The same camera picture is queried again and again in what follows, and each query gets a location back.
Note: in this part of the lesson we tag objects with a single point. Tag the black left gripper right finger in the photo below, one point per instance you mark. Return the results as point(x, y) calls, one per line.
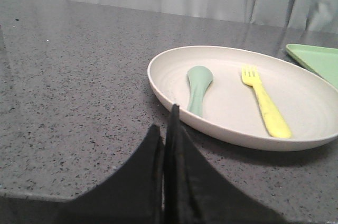
point(195, 192)

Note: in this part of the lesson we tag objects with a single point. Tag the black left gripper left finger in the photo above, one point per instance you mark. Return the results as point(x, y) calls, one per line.
point(133, 194)

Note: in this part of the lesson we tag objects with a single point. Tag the beige round plate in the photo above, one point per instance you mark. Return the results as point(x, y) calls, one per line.
point(230, 109)

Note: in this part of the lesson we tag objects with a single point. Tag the pale green spoon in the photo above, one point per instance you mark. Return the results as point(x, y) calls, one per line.
point(200, 77)

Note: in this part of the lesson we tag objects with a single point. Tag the yellow plastic fork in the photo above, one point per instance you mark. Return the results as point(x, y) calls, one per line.
point(274, 122)

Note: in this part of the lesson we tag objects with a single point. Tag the light green tray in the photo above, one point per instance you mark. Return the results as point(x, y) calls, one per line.
point(317, 59)

